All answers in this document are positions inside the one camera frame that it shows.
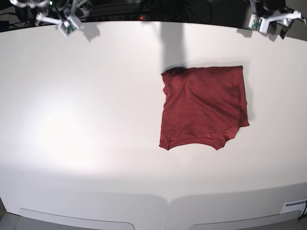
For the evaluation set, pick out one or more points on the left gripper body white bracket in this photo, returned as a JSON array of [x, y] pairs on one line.
[[273, 11]]

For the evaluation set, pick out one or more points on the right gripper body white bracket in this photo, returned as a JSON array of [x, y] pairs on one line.
[[57, 11]]

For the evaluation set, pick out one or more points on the dark red long-sleeve shirt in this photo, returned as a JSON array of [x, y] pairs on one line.
[[203, 106]]

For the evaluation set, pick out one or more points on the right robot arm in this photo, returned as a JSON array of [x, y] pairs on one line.
[[26, 4]]

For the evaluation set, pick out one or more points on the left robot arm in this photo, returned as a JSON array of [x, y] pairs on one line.
[[273, 26]]

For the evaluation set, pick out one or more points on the black power strip red light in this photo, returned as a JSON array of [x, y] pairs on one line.
[[132, 17]]

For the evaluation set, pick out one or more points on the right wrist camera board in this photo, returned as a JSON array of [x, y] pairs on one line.
[[67, 28]]

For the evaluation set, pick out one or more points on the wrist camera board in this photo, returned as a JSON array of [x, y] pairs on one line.
[[254, 22], [67, 28]]

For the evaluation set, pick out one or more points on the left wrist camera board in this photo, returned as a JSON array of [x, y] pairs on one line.
[[254, 22]]

